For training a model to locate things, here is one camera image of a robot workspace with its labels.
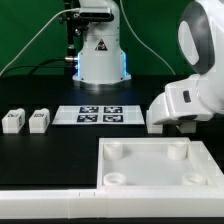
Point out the black camera stand pole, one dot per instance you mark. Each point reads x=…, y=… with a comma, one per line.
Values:
x=75, y=26

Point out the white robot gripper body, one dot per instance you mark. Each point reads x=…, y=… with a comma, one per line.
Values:
x=178, y=103

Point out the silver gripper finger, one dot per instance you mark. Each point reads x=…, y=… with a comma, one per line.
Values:
x=187, y=127

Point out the white L-shaped fence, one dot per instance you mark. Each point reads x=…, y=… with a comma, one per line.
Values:
x=98, y=203

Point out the white square tabletop part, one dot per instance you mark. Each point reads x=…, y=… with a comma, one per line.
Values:
x=156, y=163

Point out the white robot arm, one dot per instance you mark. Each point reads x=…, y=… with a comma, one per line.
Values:
x=102, y=63

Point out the white sheet with tags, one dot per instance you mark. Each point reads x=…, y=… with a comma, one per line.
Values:
x=99, y=115

